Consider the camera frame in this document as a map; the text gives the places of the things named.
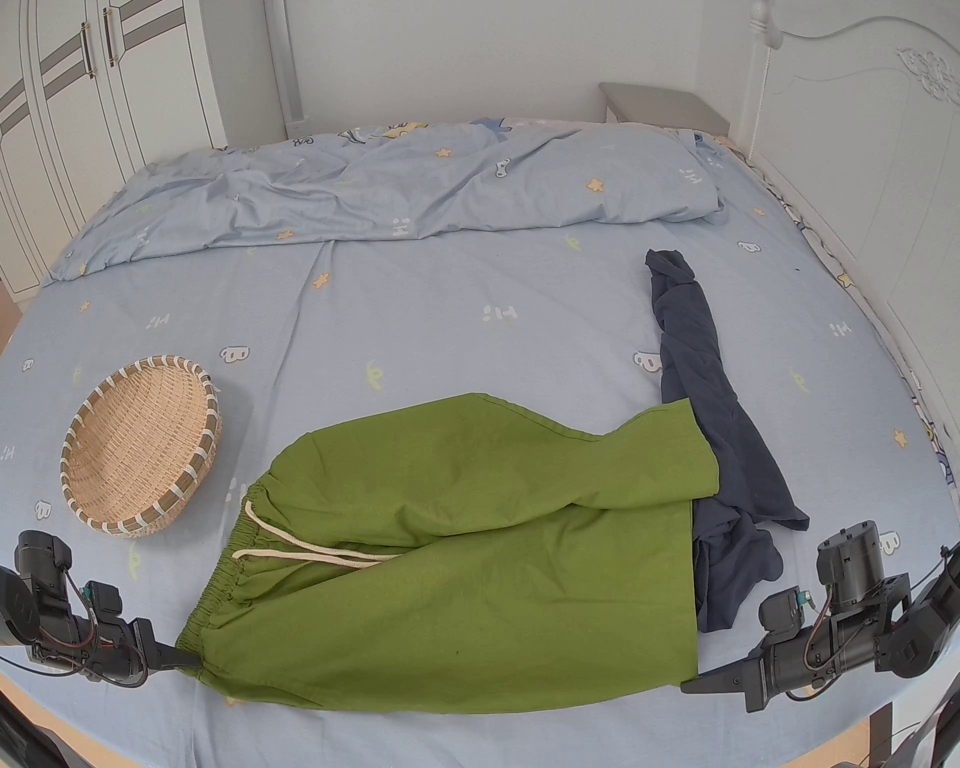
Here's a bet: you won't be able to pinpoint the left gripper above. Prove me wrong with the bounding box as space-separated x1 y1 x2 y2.
30 600 163 688

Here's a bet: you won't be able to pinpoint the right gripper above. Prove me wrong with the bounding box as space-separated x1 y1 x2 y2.
742 609 881 714

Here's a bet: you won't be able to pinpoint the grey bedside table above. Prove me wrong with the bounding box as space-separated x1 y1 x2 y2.
598 82 732 138

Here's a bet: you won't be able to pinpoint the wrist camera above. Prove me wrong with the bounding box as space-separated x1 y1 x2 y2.
81 579 126 624
759 588 811 642

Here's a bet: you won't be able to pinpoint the dark blue garment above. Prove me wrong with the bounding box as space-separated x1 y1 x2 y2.
645 249 813 635

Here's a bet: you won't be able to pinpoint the bed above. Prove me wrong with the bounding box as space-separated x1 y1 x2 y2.
0 0 960 768

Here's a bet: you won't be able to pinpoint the white wardrobe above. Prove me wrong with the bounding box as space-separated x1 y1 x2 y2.
0 0 230 301

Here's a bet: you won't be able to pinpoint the green shorts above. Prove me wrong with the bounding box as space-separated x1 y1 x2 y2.
176 391 721 714

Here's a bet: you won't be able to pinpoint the pale blue quilt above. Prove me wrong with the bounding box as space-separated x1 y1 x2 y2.
41 116 729 286

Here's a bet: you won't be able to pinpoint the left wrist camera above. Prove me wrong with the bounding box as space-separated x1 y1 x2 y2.
81 579 126 624

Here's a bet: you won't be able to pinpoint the round woven basket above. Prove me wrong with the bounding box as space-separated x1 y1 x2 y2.
60 354 224 540

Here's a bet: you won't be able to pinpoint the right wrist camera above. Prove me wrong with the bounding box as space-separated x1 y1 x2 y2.
759 588 811 642

